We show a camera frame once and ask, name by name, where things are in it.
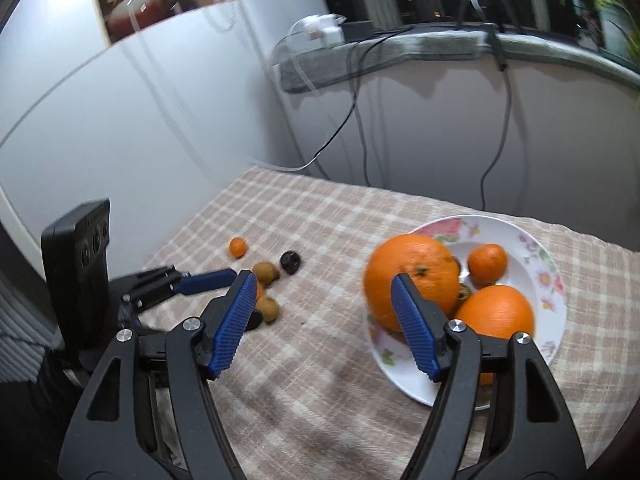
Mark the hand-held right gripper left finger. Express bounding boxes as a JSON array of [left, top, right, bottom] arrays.
[[57, 269, 258, 480]]

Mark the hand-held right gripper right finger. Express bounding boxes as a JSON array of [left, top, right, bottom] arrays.
[[390, 272, 588, 480]]

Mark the small greenish kiwi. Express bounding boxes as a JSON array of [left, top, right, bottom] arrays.
[[255, 295, 281, 326]]

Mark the bumpy orange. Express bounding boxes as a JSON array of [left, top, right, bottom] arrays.
[[363, 234, 462, 333]]

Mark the smooth large orange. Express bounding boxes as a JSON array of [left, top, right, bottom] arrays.
[[452, 284, 536, 386]]

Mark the floral white plate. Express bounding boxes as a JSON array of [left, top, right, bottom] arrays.
[[367, 214, 568, 408]]

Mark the plaid tablecloth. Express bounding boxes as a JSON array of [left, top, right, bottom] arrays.
[[142, 166, 640, 480]]

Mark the red and white vase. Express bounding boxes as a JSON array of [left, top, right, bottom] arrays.
[[102, 0, 166, 44]]

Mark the black power adapter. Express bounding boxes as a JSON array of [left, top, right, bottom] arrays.
[[342, 20, 377, 41]]

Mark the white plant pot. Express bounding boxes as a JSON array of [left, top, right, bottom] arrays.
[[597, 5, 639, 57]]

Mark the white cable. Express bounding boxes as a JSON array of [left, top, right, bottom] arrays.
[[125, 14, 346, 173]]

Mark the black ring light cable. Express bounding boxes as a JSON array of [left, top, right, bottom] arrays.
[[479, 30, 513, 209]]

